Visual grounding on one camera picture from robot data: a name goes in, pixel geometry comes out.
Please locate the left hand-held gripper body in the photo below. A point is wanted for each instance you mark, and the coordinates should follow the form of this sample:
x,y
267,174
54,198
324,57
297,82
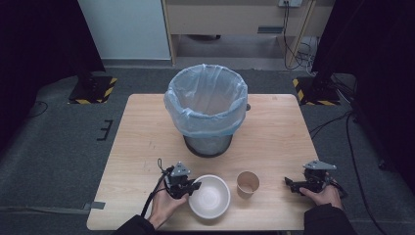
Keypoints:
x,y
177,182

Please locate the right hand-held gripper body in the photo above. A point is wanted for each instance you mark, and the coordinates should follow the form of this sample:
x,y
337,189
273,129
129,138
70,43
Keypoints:
x,y
318,178

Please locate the white bowl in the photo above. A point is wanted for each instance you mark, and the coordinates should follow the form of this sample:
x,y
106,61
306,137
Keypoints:
x,y
210,197

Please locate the metal mesh trash bin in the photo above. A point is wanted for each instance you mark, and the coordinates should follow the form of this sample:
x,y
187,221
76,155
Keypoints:
x,y
208,147

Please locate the pale blue plastic bin bag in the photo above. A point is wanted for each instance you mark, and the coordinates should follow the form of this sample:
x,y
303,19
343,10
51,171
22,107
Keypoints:
x,y
208,122

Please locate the person's right hand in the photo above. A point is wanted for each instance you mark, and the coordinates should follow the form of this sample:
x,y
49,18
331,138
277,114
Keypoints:
x,y
326,197

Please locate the person's left hand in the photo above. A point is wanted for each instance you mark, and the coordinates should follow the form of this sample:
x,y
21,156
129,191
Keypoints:
x,y
164,207

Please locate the brown paper cup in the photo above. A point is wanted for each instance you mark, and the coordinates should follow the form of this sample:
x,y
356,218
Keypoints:
x,y
248,182

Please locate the grey tape strip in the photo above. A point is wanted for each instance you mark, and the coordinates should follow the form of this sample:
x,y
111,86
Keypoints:
x,y
96,205

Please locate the black stand base striped edge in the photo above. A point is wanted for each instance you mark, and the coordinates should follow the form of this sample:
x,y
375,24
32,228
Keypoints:
x,y
94,89
318,93

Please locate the dark curtain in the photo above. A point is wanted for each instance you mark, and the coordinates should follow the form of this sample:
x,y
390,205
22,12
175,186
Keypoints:
x,y
375,49
39,49

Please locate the wooden cabinet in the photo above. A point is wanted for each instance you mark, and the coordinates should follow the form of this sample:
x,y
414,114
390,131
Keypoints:
x,y
228,16

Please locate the wall power outlet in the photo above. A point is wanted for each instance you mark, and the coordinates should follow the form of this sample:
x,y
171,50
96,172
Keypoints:
x,y
290,2

